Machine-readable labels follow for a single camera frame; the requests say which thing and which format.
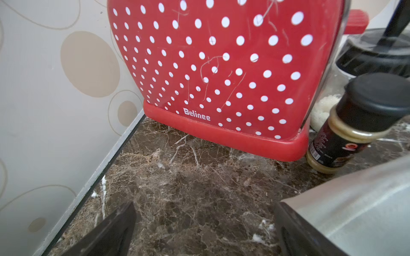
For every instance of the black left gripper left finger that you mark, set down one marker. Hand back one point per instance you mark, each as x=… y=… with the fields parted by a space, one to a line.
x=112 y=237

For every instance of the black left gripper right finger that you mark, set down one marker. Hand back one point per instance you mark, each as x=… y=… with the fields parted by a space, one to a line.
x=297 y=237

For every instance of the beige cap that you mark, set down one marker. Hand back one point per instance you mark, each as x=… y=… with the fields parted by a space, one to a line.
x=365 y=213

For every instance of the spice jar black lid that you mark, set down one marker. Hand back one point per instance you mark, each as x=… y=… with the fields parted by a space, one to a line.
x=371 y=105

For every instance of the red polka dot toaster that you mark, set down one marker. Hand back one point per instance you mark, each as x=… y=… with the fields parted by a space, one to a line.
x=242 y=74

